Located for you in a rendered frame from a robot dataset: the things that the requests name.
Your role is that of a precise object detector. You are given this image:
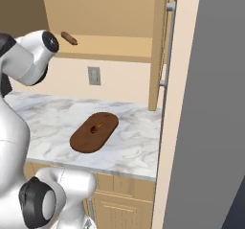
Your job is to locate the brown piece of meat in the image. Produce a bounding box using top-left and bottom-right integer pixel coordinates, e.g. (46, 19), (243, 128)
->
(90, 121), (105, 135)

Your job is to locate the brown oval cutting board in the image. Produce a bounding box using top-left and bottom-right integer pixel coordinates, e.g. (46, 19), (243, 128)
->
(69, 111), (120, 154)

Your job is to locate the tan base cabinet drawer front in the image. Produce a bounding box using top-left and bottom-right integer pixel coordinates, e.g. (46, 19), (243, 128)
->
(24, 161), (157, 203)

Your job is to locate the brown wooden rolling pin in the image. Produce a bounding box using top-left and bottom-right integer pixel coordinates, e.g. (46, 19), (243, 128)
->
(60, 31), (78, 47)

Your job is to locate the tan base cabinet door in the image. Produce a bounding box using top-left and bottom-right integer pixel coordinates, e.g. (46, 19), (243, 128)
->
(83, 191), (155, 229)

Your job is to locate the grey tall fridge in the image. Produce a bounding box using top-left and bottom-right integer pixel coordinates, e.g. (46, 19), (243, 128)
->
(150, 0), (245, 229)

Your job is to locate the grey wall outlet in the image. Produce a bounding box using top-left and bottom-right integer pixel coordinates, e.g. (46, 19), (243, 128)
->
(87, 65), (102, 86)

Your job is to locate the grey bar door handle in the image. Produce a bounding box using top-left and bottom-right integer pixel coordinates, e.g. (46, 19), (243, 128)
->
(159, 1), (177, 88)

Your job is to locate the tan open wall cabinet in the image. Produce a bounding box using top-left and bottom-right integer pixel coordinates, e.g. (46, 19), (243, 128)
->
(2, 0), (167, 64)

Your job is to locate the grey base cabinet handle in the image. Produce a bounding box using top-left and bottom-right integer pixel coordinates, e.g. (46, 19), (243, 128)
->
(86, 197), (97, 223)

